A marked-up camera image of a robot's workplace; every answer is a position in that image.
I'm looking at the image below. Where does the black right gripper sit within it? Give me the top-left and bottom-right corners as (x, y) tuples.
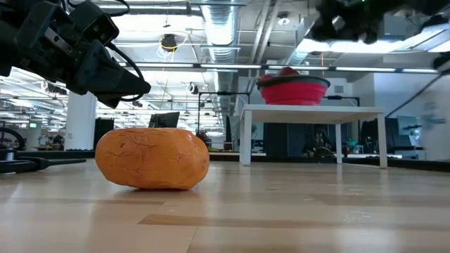
(311, 0), (387, 45)

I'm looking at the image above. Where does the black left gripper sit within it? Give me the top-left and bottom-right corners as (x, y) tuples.
(13, 3), (152, 110)

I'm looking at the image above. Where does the red apple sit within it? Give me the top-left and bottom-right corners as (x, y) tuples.
(277, 66), (300, 77)

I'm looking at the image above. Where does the large orange mango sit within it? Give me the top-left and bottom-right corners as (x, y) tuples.
(94, 127), (211, 190)

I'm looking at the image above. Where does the black knife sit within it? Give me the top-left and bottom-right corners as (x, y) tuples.
(0, 157), (87, 174)

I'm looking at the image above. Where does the dark bowl of fruit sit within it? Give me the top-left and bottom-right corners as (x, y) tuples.
(255, 75), (332, 106)

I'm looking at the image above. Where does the black cabinet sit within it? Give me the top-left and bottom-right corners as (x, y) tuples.
(94, 117), (115, 145)

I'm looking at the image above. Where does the black computer monitor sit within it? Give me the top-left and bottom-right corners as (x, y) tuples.
(148, 111), (181, 129)

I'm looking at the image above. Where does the white perforated shelf riser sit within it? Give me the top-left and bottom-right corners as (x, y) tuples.
(240, 104), (388, 169)

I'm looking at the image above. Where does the long ceiling light strip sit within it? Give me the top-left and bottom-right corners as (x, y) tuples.
(119, 62), (440, 74)

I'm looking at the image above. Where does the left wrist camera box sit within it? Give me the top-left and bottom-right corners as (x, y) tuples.
(68, 1), (120, 46)

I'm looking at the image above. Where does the black overhead camera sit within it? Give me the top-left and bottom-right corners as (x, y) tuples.
(160, 33), (179, 53)

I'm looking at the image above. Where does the silver ventilation duct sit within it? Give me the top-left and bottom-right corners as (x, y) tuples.
(200, 0), (244, 117)

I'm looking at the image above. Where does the black aluminium table frame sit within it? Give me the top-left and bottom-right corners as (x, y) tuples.
(0, 150), (450, 173)

